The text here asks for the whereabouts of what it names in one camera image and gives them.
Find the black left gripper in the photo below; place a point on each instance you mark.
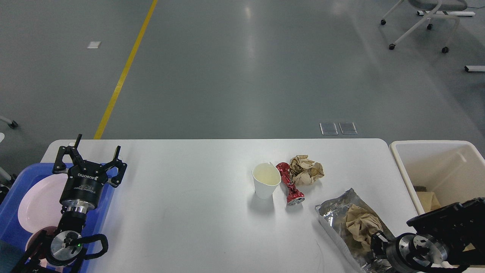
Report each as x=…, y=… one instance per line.
x=83, y=187

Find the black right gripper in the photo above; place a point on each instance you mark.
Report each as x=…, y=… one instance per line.
x=410, y=253

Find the silver foil wrapper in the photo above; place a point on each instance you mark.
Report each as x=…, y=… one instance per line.
x=332, y=214

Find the brown paper bag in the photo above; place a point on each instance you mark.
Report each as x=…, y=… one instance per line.
x=428, y=200

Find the pink plate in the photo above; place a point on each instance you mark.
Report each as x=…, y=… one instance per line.
x=40, y=207

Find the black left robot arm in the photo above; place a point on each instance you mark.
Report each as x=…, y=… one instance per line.
x=66, y=247

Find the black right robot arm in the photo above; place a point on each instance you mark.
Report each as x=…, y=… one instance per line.
x=446, y=240

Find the crumpled paper in wrapper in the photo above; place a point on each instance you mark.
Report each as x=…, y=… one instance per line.
x=362, y=225

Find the crushed red can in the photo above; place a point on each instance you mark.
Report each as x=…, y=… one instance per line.
x=294, y=196

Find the crumpled brown paper ball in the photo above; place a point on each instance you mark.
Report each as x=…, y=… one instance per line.
x=305, y=171

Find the beige plastic bin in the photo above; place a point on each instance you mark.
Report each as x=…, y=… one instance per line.
x=454, y=170

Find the blue plastic tray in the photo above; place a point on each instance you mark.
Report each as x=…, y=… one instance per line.
x=11, y=231

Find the right floor outlet plate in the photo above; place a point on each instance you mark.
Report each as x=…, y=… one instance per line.
x=348, y=128

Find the floor outlet plate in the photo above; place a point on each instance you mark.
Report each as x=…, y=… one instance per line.
x=348, y=128
x=328, y=128

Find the left floor outlet plate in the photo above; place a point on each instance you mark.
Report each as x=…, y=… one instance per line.
x=328, y=128

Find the white paper cup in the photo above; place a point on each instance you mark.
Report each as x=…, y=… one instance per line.
x=266, y=178

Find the white bar on floor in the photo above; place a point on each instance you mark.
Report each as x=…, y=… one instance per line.
x=474, y=68

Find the white office chair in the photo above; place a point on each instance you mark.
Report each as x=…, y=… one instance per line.
x=433, y=6

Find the white rail behind chair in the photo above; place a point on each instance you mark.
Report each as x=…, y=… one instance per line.
x=450, y=13

